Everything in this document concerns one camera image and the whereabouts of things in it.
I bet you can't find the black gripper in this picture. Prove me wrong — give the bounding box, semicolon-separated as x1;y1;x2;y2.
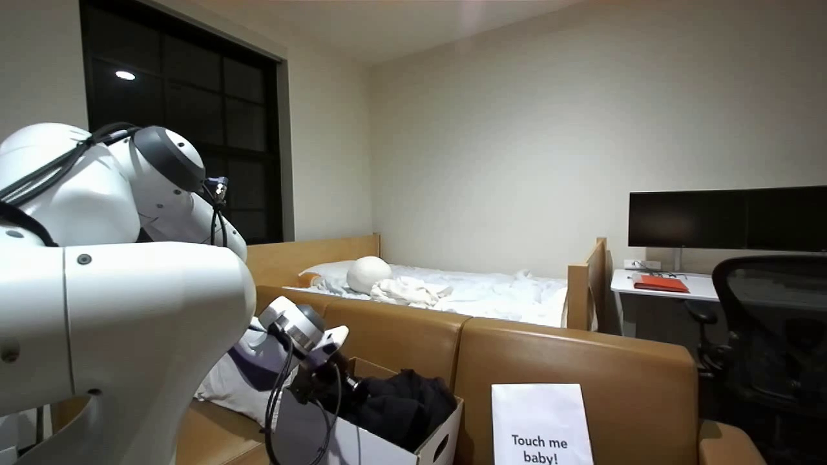
289;359;349;412

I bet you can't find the cardboard box with white front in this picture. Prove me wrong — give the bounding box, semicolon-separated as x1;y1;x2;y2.
269;355;469;465

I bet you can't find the brown cardboard box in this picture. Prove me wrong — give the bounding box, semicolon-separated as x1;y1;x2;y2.
176;280;766;465

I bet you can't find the white square pillow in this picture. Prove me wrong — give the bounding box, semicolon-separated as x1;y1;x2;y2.
194;322;300;425

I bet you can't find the round white pillow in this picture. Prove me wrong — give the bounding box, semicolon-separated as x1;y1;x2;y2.
345;252;395;297

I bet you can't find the crumpled white blanket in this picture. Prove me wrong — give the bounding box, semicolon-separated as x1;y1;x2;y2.
371;274;455;313

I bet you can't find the white bed mattress sheet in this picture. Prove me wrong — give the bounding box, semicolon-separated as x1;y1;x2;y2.
296;256;572;331

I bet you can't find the white paper sign with text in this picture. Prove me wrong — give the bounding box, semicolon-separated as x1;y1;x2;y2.
490;381;597;465

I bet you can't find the white desk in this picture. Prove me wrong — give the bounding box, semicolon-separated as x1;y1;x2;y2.
609;265;725;341

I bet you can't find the red book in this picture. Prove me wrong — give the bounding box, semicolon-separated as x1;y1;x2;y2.
632;271;694;297

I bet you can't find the black wide monitor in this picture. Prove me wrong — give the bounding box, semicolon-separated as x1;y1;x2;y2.
625;182;827;256

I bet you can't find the black mesh office chair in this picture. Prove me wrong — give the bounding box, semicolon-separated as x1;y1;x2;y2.
686;252;827;465

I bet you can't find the dark window with black frame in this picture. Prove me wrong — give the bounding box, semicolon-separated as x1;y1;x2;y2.
77;0;288;248

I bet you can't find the wooden bed frame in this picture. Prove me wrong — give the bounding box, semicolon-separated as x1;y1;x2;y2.
244;231;616;336

